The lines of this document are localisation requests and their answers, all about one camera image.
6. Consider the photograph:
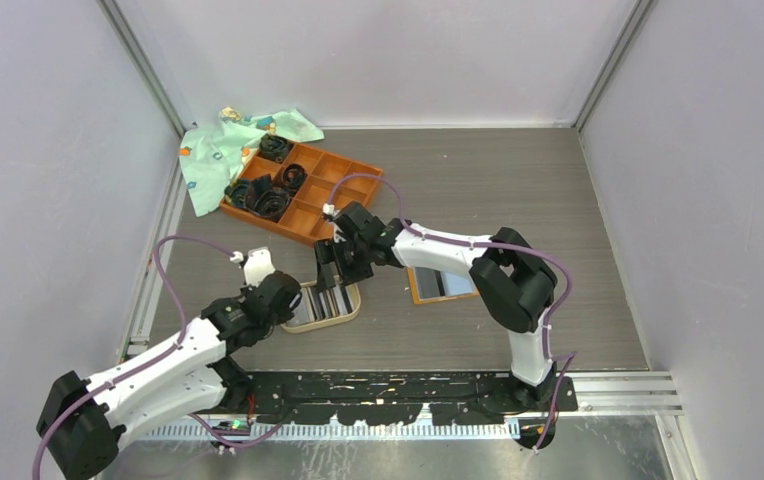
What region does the rolled dark belt middle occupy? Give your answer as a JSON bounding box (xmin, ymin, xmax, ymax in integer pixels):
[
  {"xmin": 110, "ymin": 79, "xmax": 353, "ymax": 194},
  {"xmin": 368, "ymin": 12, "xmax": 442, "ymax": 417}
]
[{"xmin": 278, "ymin": 163, "xmax": 308, "ymax": 196}]

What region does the rolled dark belt front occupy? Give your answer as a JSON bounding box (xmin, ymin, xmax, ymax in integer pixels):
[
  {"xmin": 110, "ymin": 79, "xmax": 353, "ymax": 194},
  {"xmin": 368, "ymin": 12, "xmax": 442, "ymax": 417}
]
[{"xmin": 245, "ymin": 175, "xmax": 292, "ymax": 222}]

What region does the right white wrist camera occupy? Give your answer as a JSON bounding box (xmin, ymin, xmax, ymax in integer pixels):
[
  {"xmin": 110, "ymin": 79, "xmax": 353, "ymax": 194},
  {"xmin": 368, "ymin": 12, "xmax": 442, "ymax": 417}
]
[{"xmin": 322, "ymin": 203, "xmax": 347, "ymax": 243}]

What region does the rolled dark belt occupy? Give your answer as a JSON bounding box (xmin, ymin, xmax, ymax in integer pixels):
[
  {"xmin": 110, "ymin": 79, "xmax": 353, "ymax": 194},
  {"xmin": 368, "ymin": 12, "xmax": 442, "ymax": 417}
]
[
  {"xmin": 258, "ymin": 134, "xmax": 294, "ymax": 164},
  {"xmin": 245, "ymin": 175, "xmax": 292, "ymax": 222},
  {"xmin": 278, "ymin": 163, "xmax": 308, "ymax": 196},
  {"xmin": 224, "ymin": 178, "xmax": 252, "ymax": 210}
]

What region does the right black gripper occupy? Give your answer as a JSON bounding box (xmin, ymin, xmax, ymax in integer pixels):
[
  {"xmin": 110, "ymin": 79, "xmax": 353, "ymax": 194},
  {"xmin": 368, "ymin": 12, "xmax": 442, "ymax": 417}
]
[{"xmin": 314, "ymin": 236, "xmax": 374, "ymax": 294}]

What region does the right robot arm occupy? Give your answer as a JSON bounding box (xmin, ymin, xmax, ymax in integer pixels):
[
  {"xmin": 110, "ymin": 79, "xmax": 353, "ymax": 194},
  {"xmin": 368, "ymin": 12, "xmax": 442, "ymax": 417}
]
[{"xmin": 313, "ymin": 202, "xmax": 558, "ymax": 411}]

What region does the rolled dark belt left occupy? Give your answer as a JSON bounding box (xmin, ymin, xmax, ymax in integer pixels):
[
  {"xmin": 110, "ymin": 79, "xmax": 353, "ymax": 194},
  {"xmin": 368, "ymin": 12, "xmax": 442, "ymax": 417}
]
[{"xmin": 224, "ymin": 178, "xmax": 252, "ymax": 210}]

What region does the stack of credit cards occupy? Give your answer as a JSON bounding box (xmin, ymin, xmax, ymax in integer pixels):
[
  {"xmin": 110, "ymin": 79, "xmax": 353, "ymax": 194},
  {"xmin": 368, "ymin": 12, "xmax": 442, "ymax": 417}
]
[{"xmin": 289, "ymin": 284, "xmax": 355, "ymax": 327}]

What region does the green patterned cloth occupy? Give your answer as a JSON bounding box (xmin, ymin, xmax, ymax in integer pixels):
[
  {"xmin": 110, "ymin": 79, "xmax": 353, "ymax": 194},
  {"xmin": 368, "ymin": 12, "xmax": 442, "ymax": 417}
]
[{"xmin": 178, "ymin": 107, "xmax": 324, "ymax": 217}]

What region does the white slotted cable duct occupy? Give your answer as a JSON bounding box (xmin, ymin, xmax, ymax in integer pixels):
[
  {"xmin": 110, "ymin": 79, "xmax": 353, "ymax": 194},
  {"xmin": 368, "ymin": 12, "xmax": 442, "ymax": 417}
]
[{"xmin": 138, "ymin": 417, "xmax": 520, "ymax": 442}]

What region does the rolled dark belt top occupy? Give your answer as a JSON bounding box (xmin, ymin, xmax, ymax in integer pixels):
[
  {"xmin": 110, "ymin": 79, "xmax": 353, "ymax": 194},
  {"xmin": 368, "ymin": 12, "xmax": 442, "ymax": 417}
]
[{"xmin": 258, "ymin": 134, "xmax": 294, "ymax": 164}]

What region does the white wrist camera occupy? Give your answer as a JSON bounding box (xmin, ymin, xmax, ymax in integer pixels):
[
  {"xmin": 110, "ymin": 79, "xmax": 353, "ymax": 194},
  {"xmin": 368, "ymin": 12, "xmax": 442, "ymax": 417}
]
[
  {"xmin": 322, "ymin": 203, "xmax": 347, "ymax": 243},
  {"xmin": 242, "ymin": 247, "xmax": 276, "ymax": 286}
]

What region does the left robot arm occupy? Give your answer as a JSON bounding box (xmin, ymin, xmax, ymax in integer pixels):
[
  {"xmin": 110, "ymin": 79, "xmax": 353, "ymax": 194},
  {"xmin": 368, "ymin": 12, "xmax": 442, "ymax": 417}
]
[{"xmin": 36, "ymin": 271, "xmax": 301, "ymax": 479}]

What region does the orange leather card holder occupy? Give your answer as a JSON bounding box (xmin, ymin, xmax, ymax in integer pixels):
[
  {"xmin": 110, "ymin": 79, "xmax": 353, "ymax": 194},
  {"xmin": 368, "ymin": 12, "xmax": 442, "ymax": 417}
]
[{"xmin": 406, "ymin": 268, "xmax": 479, "ymax": 305}]

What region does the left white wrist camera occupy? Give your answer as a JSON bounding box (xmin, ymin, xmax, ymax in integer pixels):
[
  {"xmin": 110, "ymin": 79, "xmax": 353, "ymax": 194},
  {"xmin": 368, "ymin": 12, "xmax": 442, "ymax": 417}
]
[{"xmin": 242, "ymin": 247, "xmax": 276, "ymax": 286}]

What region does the dark grey credit card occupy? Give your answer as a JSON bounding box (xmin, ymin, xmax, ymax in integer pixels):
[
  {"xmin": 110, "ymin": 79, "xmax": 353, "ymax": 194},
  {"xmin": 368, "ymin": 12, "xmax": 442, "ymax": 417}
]
[{"xmin": 414, "ymin": 268, "xmax": 446, "ymax": 301}]

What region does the orange compartment organizer tray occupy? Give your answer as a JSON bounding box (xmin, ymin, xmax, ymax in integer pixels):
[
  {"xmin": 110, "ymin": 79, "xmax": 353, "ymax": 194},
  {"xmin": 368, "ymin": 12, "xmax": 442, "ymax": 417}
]
[{"xmin": 219, "ymin": 141, "xmax": 384, "ymax": 246}]

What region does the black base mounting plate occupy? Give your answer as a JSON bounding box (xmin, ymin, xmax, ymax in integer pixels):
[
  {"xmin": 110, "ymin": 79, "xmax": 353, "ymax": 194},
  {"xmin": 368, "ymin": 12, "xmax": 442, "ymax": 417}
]
[{"xmin": 208, "ymin": 370, "xmax": 578, "ymax": 426}]

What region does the oval wooden card tray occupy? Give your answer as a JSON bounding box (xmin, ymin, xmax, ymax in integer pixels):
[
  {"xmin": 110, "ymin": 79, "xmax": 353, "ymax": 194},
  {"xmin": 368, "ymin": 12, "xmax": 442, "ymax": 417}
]
[{"xmin": 280, "ymin": 280, "xmax": 362, "ymax": 335}]

